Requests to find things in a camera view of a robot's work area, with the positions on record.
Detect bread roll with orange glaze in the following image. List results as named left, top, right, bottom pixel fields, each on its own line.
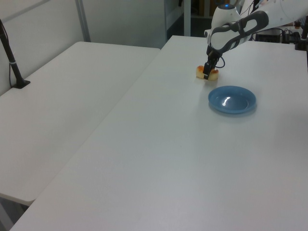
left=195, top=65, right=219, bottom=82

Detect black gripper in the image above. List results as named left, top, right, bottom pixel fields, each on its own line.
left=203, top=44, right=222, bottom=80

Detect grey metal frame post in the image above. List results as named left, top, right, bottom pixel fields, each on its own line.
left=75, top=0, right=91, bottom=43

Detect blue round plate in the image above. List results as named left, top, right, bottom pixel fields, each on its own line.
left=207, top=85, right=257, bottom=115

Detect white side table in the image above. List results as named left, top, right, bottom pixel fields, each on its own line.
left=0, top=41, right=162, bottom=207

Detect black clamp stand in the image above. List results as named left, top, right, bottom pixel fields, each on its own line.
left=294, top=14, right=308, bottom=51

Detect black camera pole with base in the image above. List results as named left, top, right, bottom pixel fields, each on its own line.
left=0, top=18, right=31, bottom=90

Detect black electronics box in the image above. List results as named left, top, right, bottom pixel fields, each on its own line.
left=254, top=28, right=285, bottom=43

